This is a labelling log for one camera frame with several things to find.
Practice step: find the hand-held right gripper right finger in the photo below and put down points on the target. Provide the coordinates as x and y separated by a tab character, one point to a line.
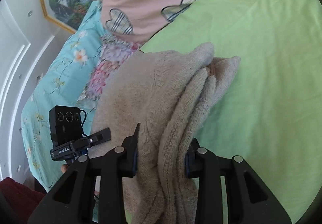
189	163

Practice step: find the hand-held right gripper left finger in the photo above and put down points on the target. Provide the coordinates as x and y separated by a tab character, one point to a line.
130	154

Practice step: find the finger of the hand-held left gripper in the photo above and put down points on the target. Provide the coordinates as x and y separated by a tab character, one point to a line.
100	137

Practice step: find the beige knitted sweater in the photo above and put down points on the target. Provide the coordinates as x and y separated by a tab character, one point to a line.
140	88

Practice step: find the teal floral blanket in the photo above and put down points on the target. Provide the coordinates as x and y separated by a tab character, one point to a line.
65	73

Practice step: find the pink floral ruffled pillow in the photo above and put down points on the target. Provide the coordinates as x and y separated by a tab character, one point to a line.
105	73

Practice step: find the dark red cloth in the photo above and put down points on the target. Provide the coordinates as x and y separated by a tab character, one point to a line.
17	196

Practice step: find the round recessed light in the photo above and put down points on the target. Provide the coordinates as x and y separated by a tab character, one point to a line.
29	13

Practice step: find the green bed sheet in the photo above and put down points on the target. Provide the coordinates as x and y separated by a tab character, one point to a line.
264	62

